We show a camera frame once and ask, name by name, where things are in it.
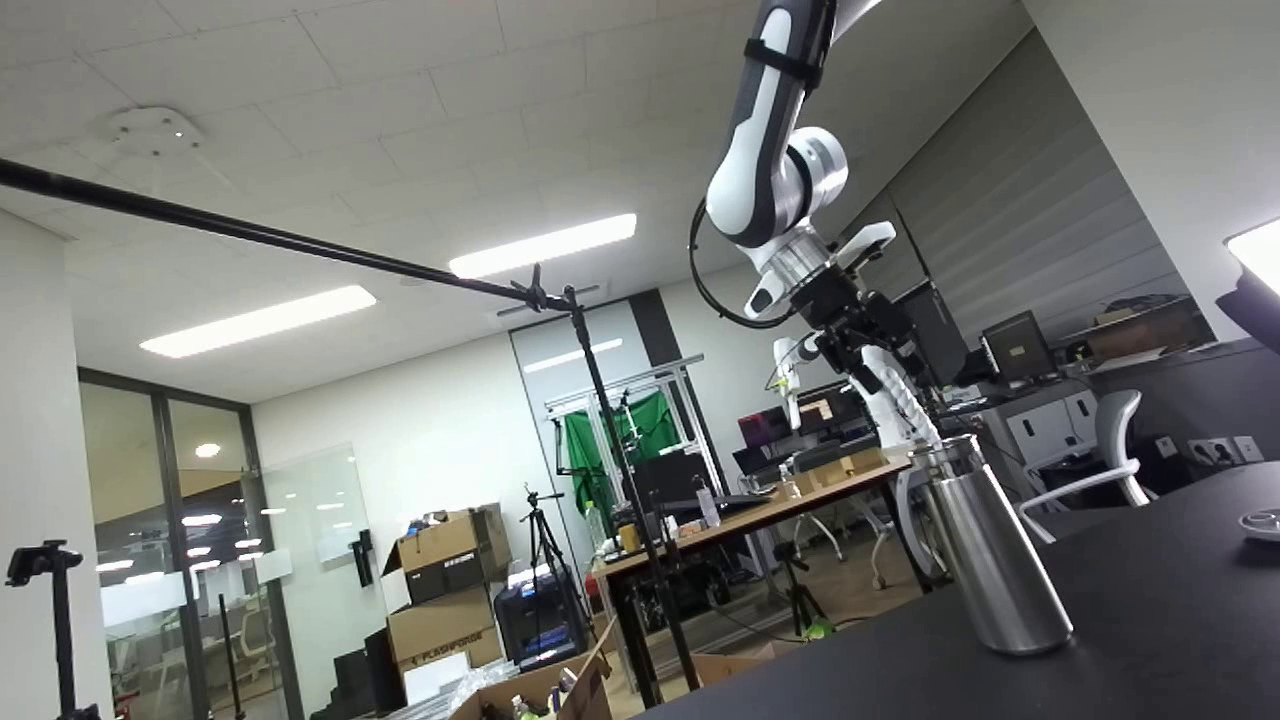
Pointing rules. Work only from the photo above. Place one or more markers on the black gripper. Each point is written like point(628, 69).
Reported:
point(845, 304)

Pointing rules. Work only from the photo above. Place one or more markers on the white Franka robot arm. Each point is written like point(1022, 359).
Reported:
point(761, 146)

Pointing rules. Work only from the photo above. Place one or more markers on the stainless steel thermos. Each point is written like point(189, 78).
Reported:
point(995, 561)

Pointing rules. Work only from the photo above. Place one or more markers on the large black monitor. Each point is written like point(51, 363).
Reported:
point(938, 341)

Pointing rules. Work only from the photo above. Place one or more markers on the pink lit screen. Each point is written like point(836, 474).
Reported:
point(765, 438)

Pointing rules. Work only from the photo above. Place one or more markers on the small dark monitor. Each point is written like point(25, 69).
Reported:
point(1016, 344)

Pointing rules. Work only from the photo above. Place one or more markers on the metal clothes rack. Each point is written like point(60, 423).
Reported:
point(694, 400)

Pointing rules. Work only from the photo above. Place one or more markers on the wooden work table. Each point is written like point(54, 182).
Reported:
point(746, 513)

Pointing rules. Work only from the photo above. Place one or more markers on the white drawer cabinet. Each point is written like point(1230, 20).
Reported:
point(1044, 433)

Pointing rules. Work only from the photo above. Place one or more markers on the green hanging cloth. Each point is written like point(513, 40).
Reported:
point(648, 424)
point(583, 463)

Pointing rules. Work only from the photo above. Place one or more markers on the black screen under cloth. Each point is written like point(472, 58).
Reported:
point(671, 481)

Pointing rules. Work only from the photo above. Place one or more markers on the gray roller blinds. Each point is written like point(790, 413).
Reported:
point(1013, 200)

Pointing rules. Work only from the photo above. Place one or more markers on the small black tripod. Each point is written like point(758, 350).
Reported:
point(803, 595)

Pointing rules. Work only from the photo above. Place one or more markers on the black light stand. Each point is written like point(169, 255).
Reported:
point(624, 466)

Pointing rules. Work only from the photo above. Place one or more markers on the white office chair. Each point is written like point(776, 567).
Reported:
point(1115, 424)

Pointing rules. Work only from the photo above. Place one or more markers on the cardboard box on shelf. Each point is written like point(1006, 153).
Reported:
point(1143, 328)

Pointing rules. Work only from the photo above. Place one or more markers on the rectangular ceiling light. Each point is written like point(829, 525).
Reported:
point(262, 320)
point(546, 244)

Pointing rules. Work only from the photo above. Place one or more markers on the dark desk partition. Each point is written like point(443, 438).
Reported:
point(1201, 400)

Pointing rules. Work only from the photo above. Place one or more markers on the black lamp with bright panel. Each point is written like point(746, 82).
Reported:
point(1255, 316)

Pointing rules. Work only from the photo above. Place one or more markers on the dark blue bin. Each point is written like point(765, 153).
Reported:
point(542, 616)

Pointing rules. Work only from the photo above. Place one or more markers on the small gray round dish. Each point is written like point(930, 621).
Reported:
point(1262, 525)

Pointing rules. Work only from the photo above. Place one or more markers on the open cardboard box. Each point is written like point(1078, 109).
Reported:
point(444, 547)

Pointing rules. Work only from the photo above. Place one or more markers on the cardboard box with clutter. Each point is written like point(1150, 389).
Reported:
point(533, 688)

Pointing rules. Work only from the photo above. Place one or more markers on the closed cardboard box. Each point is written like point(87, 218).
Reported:
point(443, 627)

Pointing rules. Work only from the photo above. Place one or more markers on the glass whiteboard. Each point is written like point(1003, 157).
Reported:
point(315, 513)

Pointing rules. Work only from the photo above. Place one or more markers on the black bags pile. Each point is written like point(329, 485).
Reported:
point(363, 679)

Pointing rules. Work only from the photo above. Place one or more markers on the long black boom pole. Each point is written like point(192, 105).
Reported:
point(267, 236)

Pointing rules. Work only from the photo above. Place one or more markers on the dark framed glass doors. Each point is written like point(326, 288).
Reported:
point(161, 535)

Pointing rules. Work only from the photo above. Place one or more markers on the round ceiling detector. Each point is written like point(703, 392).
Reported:
point(148, 128)

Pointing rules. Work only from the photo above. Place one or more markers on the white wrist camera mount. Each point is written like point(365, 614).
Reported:
point(861, 244)

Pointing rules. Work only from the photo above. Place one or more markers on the black wall device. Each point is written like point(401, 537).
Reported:
point(363, 559)

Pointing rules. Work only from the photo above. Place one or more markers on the black tripod with camera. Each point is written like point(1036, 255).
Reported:
point(59, 602)

